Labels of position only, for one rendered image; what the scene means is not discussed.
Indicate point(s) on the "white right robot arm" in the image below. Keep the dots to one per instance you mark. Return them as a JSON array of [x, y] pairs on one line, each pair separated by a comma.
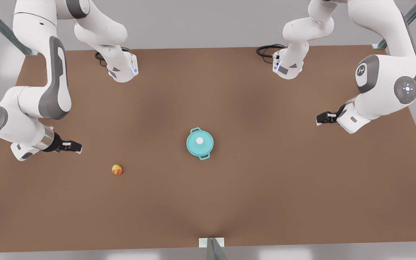
[[54, 79]]

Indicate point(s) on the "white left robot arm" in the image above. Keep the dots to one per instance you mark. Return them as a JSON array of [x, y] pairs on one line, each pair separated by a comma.
[[385, 79]]

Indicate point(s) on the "yellow orange potato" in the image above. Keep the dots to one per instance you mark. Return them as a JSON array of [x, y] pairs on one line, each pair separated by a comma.
[[117, 169]]

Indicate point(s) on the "teal pot lid white knob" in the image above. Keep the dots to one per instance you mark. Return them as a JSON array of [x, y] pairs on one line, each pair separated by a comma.
[[200, 141]]

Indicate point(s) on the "teal pot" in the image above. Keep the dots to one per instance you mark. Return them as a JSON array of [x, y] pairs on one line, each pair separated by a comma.
[[199, 144]]

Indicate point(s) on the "silver frame post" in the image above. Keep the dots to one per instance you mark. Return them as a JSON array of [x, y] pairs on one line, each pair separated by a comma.
[[2, 27], [406, 21], [213, 249]]

